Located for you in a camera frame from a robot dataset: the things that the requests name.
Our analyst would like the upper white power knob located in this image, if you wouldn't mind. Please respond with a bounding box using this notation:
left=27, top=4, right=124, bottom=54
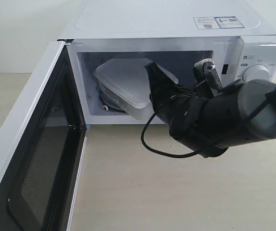
left=242, top=64, right=270, bottom=82

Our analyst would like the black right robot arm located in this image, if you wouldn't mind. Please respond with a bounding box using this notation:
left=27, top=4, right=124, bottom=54
left=145, top=58, right=276, bottom=158

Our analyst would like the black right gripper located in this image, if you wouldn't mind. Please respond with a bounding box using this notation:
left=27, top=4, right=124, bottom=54
left=144, top=61, right=225, bottom=145

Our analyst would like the clear plastic food container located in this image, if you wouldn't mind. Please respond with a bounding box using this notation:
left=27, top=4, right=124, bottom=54
left=94, top=57, right=179, bottom=121

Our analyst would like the warning label sticker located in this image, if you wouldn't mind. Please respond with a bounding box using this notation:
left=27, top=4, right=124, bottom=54
left=193, top=16, right=245, bottom=29

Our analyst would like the white Midea microwave oven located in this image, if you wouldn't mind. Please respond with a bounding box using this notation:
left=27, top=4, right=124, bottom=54
left=59, top=0, right=276, bottom=125

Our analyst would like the white microwave door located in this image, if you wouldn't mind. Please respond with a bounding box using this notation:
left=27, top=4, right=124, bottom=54
left=0, top=41, right=86, bottom=231

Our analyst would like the black right camera cable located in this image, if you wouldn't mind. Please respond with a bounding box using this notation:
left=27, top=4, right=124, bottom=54
left=140, top=112, right=206, bottom=159

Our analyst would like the glass microwave turntable plate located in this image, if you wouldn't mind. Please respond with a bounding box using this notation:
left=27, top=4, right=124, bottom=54
left=99, top=96, right=126, bottom=114

